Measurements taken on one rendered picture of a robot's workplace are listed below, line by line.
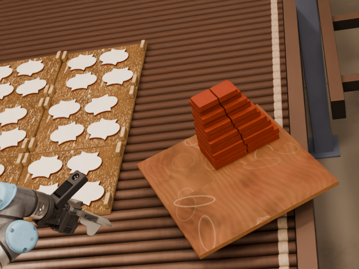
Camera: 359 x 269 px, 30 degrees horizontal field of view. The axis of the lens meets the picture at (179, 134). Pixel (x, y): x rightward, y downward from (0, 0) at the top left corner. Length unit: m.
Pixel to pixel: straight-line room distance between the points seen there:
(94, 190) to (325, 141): 1.60
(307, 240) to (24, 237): 0.91
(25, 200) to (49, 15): 2.09
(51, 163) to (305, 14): 1.36
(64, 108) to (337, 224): 1.44
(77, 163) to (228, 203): 0.73
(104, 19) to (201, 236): 1.72
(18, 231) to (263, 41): 1.73
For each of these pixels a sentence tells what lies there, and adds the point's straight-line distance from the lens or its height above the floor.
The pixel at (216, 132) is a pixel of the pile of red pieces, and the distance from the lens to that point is 2.19.
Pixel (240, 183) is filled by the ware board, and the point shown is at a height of 1.04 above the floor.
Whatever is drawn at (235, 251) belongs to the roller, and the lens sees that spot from 2.17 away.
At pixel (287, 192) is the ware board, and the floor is 1.04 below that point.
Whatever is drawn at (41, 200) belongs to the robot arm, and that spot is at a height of 1.42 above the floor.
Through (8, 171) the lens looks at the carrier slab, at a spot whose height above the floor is 0.94.
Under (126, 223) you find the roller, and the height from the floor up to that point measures 0.92.
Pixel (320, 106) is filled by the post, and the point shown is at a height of 0.34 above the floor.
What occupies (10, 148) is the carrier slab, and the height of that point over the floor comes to 0.94.
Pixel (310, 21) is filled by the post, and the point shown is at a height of 0.86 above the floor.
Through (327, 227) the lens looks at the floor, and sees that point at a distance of 3.39.
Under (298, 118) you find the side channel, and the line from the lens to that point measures 2.53.
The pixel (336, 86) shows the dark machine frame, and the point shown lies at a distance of 2.54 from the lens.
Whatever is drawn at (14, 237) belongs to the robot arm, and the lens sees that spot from 1.60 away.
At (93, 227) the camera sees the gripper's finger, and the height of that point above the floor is 1.27.
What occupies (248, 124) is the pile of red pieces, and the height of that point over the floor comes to 1.15.
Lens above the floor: 2.59
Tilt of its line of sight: 40 degrees down
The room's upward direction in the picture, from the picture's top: 17 degrees counter-clockwise
